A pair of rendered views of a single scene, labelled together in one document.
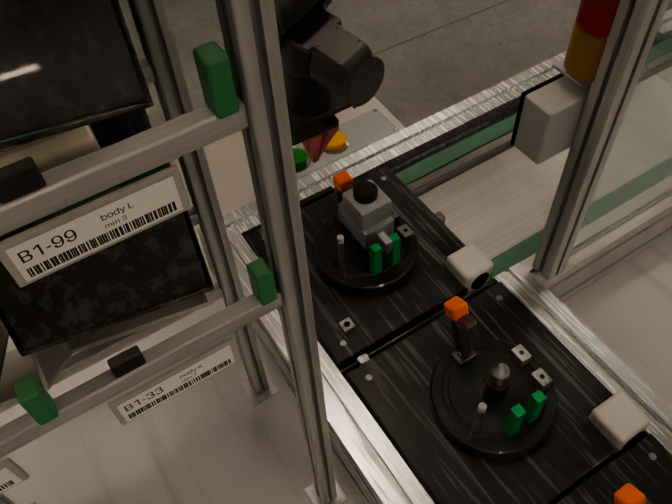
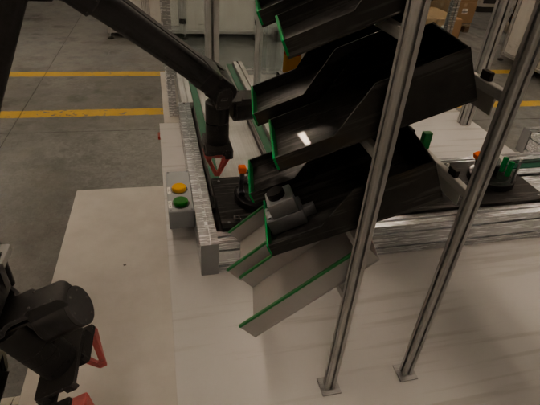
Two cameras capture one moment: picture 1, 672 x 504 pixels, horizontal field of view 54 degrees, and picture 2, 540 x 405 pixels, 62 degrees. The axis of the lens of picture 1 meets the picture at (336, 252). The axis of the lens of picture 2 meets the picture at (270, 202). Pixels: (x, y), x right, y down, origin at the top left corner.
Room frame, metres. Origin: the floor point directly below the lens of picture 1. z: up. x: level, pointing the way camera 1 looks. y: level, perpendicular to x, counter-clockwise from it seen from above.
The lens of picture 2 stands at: (0.26, 0.95, 1.67)
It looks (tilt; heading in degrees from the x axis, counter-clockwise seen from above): 35 degrees down; 284
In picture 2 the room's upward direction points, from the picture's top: 4 degrees clockwise
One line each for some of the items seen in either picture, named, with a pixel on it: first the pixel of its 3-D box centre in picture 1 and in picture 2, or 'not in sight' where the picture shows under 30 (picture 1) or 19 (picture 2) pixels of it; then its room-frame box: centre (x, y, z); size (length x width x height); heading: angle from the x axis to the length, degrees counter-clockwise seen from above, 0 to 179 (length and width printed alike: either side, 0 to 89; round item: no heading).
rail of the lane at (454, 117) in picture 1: (451, 140); (195, 168); (0.81, -0.20, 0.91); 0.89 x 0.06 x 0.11; 119
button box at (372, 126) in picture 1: (334, 157); (179, 198); (0.77, -0.01, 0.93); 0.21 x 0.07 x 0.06; 119
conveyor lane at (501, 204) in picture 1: (536, 200); (247, 162); (0.67, -0.31, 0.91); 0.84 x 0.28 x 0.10; 119
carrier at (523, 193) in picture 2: not in sight; (494, 168); (-0.11, -0.41, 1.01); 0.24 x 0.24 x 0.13; 29
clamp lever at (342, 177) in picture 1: (346, 200); (244, 177); (0.58, -0.02, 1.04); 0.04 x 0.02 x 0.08; 29
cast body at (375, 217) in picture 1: (370, 213); not in sight; (0.53, -0.05, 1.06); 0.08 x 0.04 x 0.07; 30
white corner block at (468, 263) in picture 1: (468, 269); not in sight; (0.50, -0.17, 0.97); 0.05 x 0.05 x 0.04; 29
